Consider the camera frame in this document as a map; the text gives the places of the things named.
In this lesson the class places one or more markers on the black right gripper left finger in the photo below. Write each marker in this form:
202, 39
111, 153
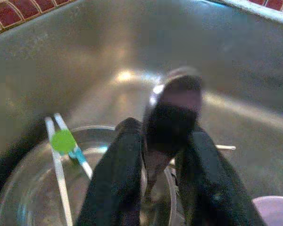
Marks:
113, 176

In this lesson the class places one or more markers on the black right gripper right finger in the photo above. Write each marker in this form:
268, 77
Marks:
212, 183

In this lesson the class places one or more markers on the white training chopsticks green connector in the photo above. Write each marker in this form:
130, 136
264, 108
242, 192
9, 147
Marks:
62, 142

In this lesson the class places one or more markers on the purple plastic bowl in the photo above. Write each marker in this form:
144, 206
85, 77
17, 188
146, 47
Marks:
273, 212

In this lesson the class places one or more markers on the metal spoon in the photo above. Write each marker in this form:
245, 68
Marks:
174, 113

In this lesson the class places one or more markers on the stainless steel sink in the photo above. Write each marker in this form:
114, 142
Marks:
108, 58

